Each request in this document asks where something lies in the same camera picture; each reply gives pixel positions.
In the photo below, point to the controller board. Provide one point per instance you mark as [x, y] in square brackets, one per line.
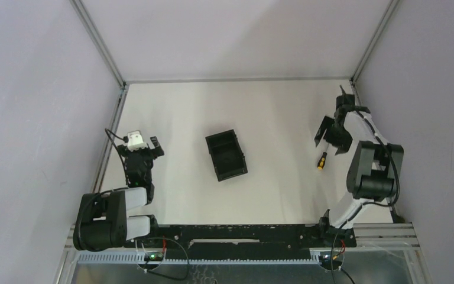
[330, 262]
[154, 257]

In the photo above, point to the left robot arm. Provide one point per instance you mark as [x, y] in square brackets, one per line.
[103, 221]

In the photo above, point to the left controller board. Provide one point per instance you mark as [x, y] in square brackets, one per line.
[154, 257]

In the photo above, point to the aluminium frame right rail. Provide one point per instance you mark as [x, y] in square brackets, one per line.
[394, 166]

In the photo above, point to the black plastic bin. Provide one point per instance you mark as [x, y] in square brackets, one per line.
[227, 156]

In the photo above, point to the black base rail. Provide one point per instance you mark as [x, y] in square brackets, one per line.
[246, 242]

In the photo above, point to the aluminium frame left rail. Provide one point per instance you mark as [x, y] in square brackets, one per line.
[109, 145]

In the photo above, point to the right controller board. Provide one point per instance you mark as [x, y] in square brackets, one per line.
[330, 262]

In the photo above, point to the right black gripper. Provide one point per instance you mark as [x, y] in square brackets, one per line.
[344, 143]

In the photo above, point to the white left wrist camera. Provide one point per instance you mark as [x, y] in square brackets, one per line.
[134, 141]

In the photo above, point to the aluminium frame rail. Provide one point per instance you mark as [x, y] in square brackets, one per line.
[394, 166]
[109, 145]

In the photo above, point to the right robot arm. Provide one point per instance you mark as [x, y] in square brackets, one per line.
[373, 177]

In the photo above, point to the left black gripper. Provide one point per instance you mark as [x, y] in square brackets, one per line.
[145, 153]

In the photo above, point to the yellow black handled screwdriver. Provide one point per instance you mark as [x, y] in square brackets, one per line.
[322, 160]

